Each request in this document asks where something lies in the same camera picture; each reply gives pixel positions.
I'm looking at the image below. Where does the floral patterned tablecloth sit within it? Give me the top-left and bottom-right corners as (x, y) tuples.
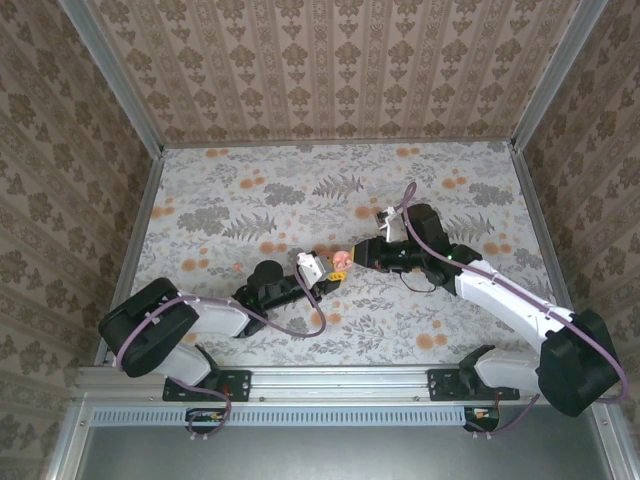
(107, 141), (586, 367)

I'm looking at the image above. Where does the thin black wire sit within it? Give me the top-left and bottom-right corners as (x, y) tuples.
(399, 272), (439, 295)

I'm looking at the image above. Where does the aluminium mounting rail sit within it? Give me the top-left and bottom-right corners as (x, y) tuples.
(74, 365), (612, 404)

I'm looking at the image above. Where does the aluminium side rail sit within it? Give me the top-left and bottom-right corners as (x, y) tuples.
(509, 144), (576, 321)
(94, 149), (166, 369)

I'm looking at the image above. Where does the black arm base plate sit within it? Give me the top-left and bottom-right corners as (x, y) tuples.
(163, 368), (252, 402)
(428, 368), (521, 402)

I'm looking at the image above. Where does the grey slotted cable duct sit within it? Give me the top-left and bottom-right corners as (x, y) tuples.
(92, 405), (469, 427)

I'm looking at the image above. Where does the black connector box with wires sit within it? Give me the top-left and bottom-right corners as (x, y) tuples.
(463, 405), (502, 432)
(185, 407), (229, 435)

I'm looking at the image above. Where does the aluminium corner post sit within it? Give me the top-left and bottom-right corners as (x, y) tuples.
(509, 0), (614, 151)
(58, 0), (166, 156)

